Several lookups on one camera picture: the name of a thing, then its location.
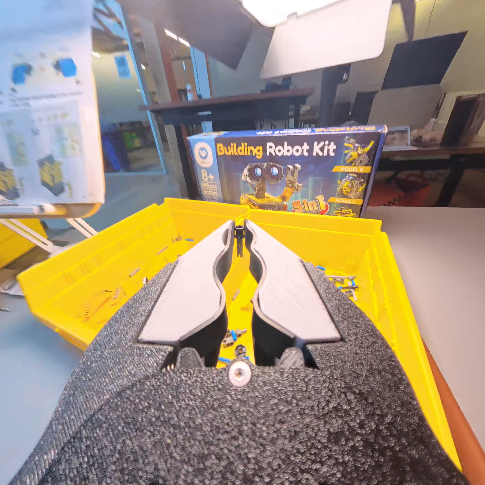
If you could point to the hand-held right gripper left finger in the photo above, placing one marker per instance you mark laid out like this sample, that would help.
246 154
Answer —
189 299

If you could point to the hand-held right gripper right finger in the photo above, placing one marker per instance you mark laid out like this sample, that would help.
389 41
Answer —
291 299

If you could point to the black connector pin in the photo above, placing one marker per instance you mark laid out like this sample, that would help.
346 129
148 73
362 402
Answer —
239 238

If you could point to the yellow storage bin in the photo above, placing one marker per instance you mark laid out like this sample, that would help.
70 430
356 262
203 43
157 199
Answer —
19 242
94 257
341 242

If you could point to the heap of grey blue pins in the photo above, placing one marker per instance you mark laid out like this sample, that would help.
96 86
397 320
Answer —
341 282

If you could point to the robot kit box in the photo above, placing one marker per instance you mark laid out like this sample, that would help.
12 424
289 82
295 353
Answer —
288 170

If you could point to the adjacent grey table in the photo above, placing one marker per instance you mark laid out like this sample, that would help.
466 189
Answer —
435 265

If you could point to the instruction booklet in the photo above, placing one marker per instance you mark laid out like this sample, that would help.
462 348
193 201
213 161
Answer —
45 113

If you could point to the studio light panel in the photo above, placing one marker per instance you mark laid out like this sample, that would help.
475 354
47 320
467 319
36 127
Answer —
326 38

